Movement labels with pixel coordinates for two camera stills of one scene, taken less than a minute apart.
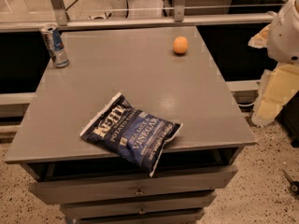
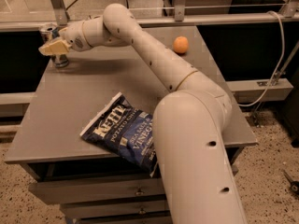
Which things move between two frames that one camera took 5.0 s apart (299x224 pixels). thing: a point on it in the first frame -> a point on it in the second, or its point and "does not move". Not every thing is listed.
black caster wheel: x=293 y=185 does not move
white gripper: x=285 y=37 -> x=74 y=36
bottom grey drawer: x=186 y=217 does not move
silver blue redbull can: x=55 y=45 does not move
